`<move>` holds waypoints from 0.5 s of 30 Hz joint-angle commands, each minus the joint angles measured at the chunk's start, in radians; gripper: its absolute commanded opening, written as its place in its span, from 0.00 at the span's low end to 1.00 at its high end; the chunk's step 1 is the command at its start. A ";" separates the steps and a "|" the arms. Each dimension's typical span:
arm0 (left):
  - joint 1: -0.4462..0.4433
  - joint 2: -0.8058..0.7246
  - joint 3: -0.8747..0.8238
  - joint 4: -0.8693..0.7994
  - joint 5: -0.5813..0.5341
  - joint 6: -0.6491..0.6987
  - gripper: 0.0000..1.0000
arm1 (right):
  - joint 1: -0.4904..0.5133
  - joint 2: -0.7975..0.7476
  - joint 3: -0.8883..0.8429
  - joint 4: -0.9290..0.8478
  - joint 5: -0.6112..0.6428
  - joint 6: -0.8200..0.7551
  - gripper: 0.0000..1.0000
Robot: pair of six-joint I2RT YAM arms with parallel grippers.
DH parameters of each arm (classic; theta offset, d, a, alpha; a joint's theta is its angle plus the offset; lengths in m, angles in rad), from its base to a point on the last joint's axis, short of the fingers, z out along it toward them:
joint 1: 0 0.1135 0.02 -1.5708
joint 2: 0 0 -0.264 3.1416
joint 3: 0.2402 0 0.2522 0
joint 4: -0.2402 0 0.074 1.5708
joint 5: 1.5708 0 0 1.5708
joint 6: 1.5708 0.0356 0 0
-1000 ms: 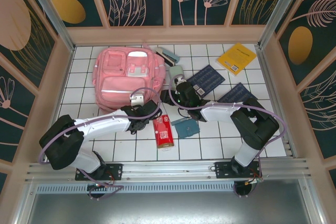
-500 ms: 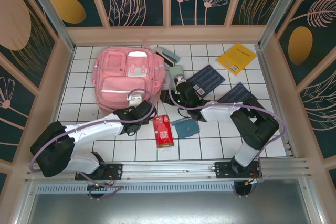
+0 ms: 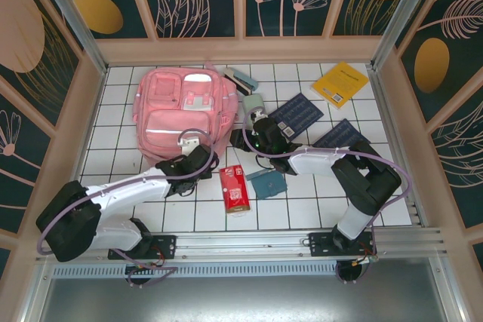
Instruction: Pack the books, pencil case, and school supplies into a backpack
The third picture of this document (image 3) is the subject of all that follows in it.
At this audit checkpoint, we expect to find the pink backpack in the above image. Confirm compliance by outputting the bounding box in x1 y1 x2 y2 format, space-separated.
132 60 239 172

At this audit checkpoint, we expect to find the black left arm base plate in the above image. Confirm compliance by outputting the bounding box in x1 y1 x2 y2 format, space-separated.
107 234 178 261

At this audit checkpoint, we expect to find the aluminium side rail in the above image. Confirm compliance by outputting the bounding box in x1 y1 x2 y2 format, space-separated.
368 65 429 229

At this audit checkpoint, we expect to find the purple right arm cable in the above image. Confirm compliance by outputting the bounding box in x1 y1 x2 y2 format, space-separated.
241 110 412 286

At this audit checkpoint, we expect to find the dark blue paperback book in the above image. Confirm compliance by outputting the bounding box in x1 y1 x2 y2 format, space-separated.
313 118 371 149
268 92 325 139

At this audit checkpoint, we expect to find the red tissue pack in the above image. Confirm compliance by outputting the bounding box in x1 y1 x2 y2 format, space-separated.
219 164 251 218

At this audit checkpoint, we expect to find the mint green pencil case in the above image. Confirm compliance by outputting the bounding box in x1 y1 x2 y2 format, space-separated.
242 92 267 115

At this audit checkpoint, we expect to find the teal wallet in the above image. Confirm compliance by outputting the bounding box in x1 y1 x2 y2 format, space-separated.
245 169 287 201

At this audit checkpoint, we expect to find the grey slotted cable duct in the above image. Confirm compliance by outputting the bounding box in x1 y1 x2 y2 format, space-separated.
48 264 343 280

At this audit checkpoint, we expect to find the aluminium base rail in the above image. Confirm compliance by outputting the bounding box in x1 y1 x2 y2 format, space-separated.
35 227 450 262

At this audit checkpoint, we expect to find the yellow book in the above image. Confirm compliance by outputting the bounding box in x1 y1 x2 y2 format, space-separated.
309 60 370 111

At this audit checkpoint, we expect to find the aluminium frame post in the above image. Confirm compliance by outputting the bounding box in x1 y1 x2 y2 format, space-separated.
29 0 109 76
371 0 442 70

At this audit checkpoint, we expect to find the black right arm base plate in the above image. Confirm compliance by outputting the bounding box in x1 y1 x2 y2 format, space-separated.
308 231 378 257

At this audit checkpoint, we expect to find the grey metal panel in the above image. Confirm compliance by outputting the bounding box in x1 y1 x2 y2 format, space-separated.
22 276 463 322

